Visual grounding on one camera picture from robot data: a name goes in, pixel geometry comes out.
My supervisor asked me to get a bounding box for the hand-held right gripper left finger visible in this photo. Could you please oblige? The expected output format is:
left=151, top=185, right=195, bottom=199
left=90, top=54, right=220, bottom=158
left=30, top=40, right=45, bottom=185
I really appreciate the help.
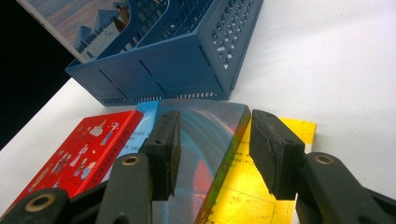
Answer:
left=94, top=110, right=182, bottom=224

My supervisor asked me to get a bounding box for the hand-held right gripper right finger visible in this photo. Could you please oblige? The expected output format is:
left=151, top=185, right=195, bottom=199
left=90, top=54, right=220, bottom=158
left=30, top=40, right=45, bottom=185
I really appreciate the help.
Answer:
left=248, top=109, right=396, bottom=224

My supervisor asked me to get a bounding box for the yellow book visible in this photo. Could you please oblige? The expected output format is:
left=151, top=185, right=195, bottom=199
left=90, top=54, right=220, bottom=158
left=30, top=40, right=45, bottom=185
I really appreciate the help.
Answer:
left=214, top=117, right=318, bottom=224

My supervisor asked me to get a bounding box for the thick blue novel book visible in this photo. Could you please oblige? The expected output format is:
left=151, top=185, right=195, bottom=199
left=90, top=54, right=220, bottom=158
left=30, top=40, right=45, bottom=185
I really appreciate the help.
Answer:
left=102, top=98, right=252, bottom=224

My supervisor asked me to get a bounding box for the red hardcover book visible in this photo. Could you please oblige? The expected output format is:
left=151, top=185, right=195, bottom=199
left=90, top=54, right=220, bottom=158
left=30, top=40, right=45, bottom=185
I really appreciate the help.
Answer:
left=0, top=110, right=144, bottom=218

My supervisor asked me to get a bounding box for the blue plastic book rack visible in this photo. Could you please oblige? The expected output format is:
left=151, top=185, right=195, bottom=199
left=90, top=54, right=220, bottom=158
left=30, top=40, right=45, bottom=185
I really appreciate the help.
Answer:
left=64, top=0, right=265, bottom=106

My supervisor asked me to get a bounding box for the white picture-cover book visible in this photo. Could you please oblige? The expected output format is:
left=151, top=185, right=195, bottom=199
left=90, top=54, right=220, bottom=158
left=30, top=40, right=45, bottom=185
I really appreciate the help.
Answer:
left=15, top=0, right=132, bottom=64

